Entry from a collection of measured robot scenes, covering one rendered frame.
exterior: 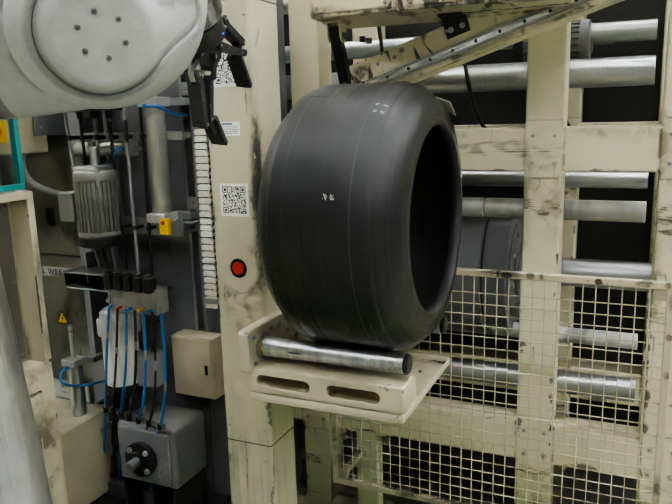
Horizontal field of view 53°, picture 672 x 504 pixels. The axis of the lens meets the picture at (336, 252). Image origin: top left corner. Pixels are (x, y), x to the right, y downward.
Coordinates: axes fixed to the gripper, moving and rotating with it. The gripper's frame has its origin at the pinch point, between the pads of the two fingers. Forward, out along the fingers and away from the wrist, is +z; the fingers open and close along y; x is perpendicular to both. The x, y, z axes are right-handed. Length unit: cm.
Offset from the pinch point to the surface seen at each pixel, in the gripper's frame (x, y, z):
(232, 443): -7, 41, 77
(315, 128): 12.2, -6.6, 10.6
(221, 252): -13.3, 5.5, 44.7
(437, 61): 27, -53, 36
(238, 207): -9.4, -2.3, 36.3
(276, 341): 5, 23, 48
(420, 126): 31.2, -13.0, 14.2
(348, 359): 23, 25, 45
